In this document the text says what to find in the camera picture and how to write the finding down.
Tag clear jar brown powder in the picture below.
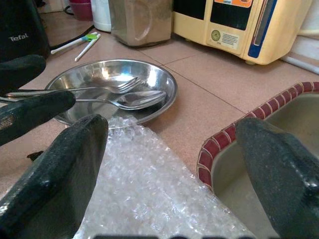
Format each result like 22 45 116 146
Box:
108 0 174 47

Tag stainless steel sink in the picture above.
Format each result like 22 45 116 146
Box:
210 93 319 239

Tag clear bubble wrap sheet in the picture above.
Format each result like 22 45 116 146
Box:
74 115 255 239

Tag stainless steel plate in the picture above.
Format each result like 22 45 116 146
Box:
45 59 178 129

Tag beige water ionizer appliance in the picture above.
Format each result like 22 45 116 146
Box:
172 0 314 66

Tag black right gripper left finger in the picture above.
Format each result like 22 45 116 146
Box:
0 114 109 239

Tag black electric kettle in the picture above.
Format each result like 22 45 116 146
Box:
0 0 52 63

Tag stainless steel spoon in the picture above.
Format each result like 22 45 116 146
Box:
72 90 167 111

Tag white water hose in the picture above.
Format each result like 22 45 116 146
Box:
298 28 319 38

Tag stainless steel fork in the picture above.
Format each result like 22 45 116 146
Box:
4 77 142 98

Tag white jug green band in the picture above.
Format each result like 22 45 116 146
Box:
90 0 112 33

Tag maroon plastic container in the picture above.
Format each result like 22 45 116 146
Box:
69 0 93 22

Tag white green training chopsticks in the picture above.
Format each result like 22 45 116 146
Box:
50 31 102 62

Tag thin white pipe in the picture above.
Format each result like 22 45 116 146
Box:
281 56 319 75

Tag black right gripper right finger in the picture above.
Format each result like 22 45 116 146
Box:
235 117 319 239

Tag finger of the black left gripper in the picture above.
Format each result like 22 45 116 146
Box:
0 54 47 97
0 90 76 146

